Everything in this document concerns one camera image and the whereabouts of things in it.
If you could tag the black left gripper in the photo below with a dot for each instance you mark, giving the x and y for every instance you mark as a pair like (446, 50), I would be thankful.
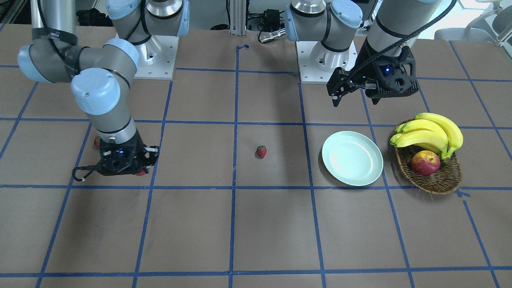
(364, 68)

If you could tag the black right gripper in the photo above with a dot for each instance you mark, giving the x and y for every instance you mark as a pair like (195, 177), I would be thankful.
(139, 146)

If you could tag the red strawberry green leaves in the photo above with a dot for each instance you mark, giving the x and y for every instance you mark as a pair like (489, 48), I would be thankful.
(261, 151)

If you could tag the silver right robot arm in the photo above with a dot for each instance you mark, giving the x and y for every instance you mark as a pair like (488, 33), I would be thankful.
(100, 78)

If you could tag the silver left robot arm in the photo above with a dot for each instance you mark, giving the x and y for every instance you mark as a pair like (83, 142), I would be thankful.
(334, 25)

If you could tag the light green plate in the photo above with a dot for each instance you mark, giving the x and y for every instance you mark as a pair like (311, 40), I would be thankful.
(352, 158)

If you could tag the yellow banana bunch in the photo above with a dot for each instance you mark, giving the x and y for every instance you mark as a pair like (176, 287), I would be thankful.
(430, 131)

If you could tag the red apple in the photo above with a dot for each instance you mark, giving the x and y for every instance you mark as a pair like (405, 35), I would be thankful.
(425, 163)

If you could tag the black power adapter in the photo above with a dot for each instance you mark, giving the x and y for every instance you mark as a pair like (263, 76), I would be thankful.
(272, 19)

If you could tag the brown wicker basket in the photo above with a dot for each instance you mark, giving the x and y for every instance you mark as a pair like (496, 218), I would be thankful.
(446, 180)

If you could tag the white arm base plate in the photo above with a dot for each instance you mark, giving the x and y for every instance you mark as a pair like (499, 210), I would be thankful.
(157, 57)
(316, 63)

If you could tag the aluminium frame post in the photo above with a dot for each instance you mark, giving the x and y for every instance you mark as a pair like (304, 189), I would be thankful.
(237, 17)

